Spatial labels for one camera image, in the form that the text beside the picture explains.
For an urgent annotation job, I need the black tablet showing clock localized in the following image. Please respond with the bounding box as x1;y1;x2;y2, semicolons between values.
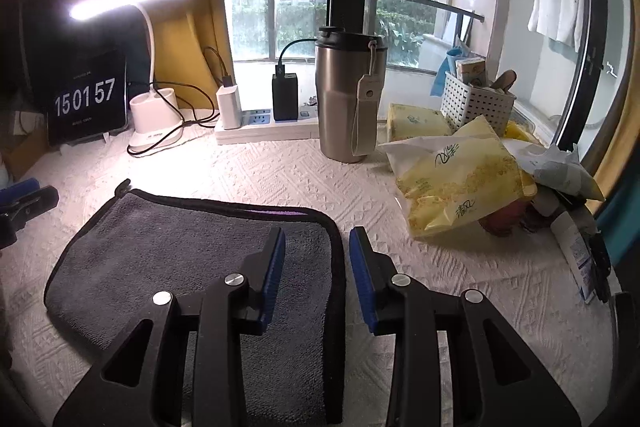
47;49;128;147

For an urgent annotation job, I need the white desk lamp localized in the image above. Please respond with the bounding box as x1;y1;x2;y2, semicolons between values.
68;0;186;157

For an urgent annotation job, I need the white charger adapter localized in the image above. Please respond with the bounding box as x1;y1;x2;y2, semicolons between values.
216;84;242;130

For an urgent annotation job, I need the small yellow tissue pack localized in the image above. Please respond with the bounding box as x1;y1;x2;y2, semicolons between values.
386;103;451;142

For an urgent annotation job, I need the black charger adapter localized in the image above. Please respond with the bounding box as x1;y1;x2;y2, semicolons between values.
272;74;299;121

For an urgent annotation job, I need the white perforated plastic basket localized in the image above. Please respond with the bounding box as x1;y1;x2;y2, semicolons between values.
440;72;515;136

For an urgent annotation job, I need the black lamp cable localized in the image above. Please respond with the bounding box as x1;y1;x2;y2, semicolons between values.
126;45;237;158

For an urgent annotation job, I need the crumpled white paper bag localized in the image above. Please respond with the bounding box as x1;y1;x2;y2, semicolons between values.
502;139;604;202

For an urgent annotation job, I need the yellow curtain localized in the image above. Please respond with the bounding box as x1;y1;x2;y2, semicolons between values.
145;0;233;109

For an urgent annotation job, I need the purple and grey microfiber towel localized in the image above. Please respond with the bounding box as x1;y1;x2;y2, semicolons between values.
43;182;346;426

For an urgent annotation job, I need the white tube with blue print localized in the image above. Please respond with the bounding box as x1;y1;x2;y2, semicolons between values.
550;211;596;305

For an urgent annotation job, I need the white textured table cloth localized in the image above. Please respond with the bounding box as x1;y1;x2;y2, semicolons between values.
1;128;613;424

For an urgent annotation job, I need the stainless steel tumbler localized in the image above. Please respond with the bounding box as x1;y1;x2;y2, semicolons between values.
314;26;387;164

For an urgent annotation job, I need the red round object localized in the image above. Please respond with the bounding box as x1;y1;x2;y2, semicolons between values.
480;199;529;237

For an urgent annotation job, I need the white power strip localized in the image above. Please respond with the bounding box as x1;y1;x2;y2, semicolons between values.
214;105;319;144

